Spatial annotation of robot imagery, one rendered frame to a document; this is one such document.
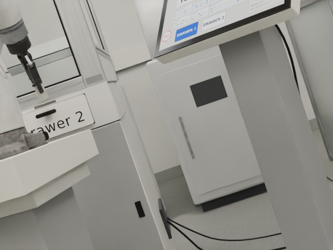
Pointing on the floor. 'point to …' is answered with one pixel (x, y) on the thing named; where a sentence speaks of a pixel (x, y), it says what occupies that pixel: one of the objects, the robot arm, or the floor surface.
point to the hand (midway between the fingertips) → (40, 91)
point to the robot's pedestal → (46, 217)
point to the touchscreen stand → (281, 138)
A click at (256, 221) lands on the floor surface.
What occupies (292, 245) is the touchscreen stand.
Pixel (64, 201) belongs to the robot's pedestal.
